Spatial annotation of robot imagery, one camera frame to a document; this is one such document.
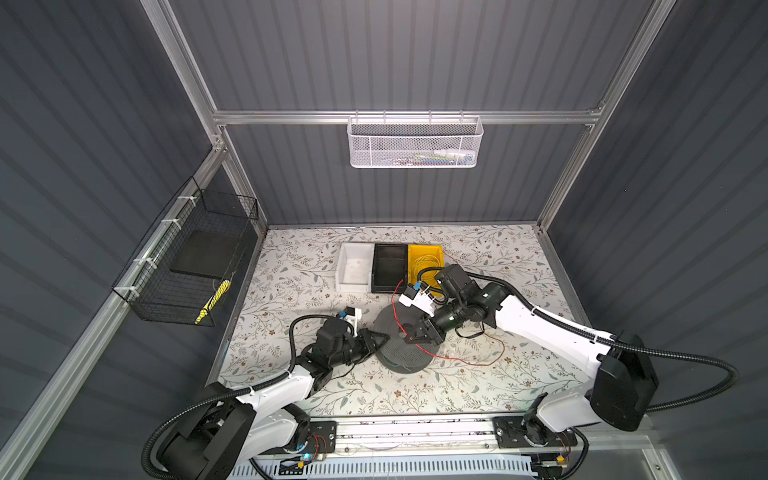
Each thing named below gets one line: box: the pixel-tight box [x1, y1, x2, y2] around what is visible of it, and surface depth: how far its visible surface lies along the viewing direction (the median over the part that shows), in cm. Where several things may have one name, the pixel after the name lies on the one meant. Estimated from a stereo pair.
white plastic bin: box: [336, 242, 375, 293], surface depth 107 cm
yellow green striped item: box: [194, 280, 231, 325], surface depth 71 cm
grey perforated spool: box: [372, 302, 439, 374], surface depth 82 cm
